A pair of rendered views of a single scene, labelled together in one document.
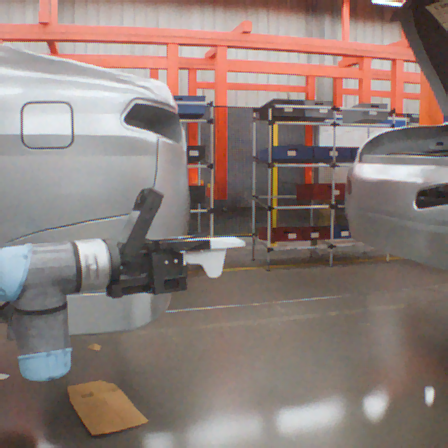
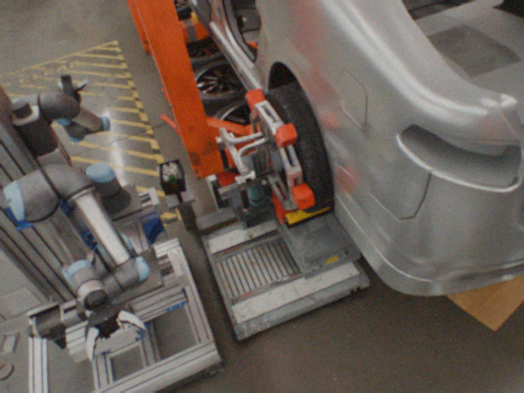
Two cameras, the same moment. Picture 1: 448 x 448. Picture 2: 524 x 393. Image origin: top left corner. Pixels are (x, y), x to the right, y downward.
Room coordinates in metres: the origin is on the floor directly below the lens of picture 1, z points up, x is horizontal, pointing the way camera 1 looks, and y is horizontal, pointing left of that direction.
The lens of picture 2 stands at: (1.27, -0.59, 2.26)
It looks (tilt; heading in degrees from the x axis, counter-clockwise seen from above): 45 degrees down; 91
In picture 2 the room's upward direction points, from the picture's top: 12 degrees counter-clockwise
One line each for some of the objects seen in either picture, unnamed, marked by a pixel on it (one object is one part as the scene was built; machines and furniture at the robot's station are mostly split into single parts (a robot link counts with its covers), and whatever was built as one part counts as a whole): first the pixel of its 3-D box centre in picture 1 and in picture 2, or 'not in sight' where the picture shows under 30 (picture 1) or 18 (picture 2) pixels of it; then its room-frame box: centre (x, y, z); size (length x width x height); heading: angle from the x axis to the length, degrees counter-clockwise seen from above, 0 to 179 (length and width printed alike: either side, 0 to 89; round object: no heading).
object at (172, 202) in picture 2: not in sight; (175, 183); (0.70, 1.54, 0.44); 0.43 x 0.17 x 0.03; 103
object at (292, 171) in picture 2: not in sight; (276, 157); (1.35, 1.10, 0.85); 0.54 x 0.07 x 0.54; 103
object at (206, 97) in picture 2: not in sight; (226, 90); (1.11, 2.66, 0.39); 0.66 x 0.66 x 0.24
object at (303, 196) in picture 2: not in sight; (302, 196); (1.43, 0.80, 0.85); 0.09 x 0.08 x 0.07; 103
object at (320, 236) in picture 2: not in sight; (312, 215); (1.52, 1.14, 0.32); 0.40 x 0.30 x 0.28; 103
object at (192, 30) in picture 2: not in sight; (182, 22); (0.81, 3.47, 0.69); 0.52 x 0.17 x 0.35; 13
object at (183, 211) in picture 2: not in sight; (183, 204); (0.69, 1.57, 0.21); 0.10 x 0.10 x 0.42; 13
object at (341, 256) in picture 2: not in sight; (314, 235); (1.52, 1.14, 0.13); 0.50 x 0.36 x 0.10; 103
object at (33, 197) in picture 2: not in sight; (61, 235); (0.53, 0.49, 1.19); 0.15 x 0.12 x 0.55; 30
